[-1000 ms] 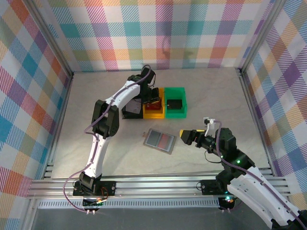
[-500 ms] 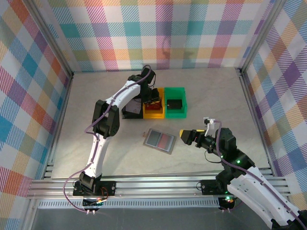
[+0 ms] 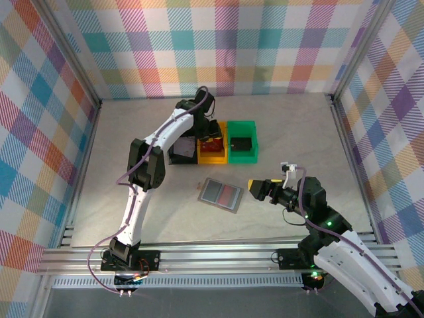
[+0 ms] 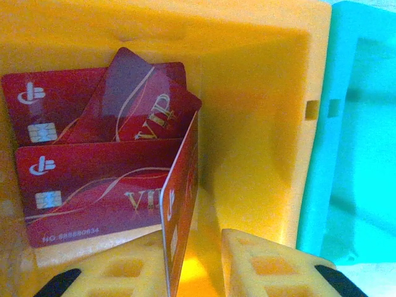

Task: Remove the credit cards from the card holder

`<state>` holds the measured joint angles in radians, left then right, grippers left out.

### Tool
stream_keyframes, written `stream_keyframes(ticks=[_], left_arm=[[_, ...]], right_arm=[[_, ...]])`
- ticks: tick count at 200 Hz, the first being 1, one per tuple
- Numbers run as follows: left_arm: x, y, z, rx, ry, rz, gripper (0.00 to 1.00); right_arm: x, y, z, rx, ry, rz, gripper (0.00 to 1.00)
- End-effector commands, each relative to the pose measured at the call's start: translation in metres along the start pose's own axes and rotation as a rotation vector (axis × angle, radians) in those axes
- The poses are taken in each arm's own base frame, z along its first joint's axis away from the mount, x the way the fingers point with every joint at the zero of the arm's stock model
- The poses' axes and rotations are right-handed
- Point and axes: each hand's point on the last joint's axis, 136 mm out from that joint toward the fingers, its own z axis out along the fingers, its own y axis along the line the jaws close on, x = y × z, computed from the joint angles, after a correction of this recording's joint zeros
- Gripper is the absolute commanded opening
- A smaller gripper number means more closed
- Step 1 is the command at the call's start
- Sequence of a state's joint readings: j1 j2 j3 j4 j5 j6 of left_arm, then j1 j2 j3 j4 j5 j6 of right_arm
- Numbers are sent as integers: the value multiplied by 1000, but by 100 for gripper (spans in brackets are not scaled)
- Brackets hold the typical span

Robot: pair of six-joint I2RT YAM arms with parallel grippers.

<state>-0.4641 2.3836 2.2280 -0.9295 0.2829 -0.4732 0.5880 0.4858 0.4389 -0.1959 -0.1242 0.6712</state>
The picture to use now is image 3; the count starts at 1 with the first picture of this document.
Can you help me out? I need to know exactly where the grey leather card holder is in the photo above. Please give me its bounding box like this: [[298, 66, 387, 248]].
[[195, 177, 245, 215]]

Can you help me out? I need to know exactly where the pile of red cards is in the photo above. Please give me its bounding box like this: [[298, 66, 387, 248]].
[[198, 138, 224, 154]]

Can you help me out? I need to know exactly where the silver grey card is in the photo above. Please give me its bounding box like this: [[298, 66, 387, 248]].
[[174, 138, 196, 158]]

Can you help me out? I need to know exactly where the black VIP card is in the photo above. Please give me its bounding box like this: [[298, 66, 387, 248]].
[[230, 136, 254, 152]]

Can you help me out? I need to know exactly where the dark grey card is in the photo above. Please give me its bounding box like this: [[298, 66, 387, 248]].
[[201, 181, 223, 203]]

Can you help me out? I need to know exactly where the yellow plastic bin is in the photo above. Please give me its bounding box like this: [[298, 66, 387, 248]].
[[197, 121, 229, 166]]

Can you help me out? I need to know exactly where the green plastic bin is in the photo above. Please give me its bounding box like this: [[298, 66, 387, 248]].
[[227, 119, 259, 165]]

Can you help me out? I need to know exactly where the black plastic bin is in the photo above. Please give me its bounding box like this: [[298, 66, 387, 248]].
[[167, 132, 199, 166]]

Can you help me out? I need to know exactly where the small controller circuit board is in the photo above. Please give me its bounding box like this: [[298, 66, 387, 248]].
[[113, 272, 146, 288], [301, 270, 327, 290]]

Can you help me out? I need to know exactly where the slanted aluminium bar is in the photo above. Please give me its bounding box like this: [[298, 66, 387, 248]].
[[29, 274, 54, 318]]

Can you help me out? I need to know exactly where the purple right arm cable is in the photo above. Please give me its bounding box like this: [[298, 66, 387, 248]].
[[296, 165, 424, 318]]

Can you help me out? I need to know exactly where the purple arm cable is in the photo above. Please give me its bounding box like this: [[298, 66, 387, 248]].
[[86, 86, 215, 295], [296, 165, 424, 318]]

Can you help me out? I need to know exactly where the thin black wire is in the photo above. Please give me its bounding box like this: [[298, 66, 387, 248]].
[[281, 207, 308, 227]]

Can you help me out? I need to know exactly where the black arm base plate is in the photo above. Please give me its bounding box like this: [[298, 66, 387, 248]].
[[276, 248, 315, 271], [100, 250, 162, 273]]

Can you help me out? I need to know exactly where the aluminium side rail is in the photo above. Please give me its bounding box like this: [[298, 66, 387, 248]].
[[64, 101, 103, 248], [327, 94, 382, 244]]

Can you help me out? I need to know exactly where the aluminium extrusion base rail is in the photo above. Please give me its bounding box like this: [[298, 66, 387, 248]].
[[35, 228, 403, 276]]

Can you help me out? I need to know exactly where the white slotted cable duct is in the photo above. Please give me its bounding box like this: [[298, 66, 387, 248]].
[[49, 276, 307, 290]]

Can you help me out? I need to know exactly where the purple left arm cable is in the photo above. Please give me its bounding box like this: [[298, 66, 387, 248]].
[[86, 86, 215, 295]]

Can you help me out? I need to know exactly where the aluminium frame post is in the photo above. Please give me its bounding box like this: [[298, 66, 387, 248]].
[[38, 0, 103, 110], [329, 0, 400, 105]]

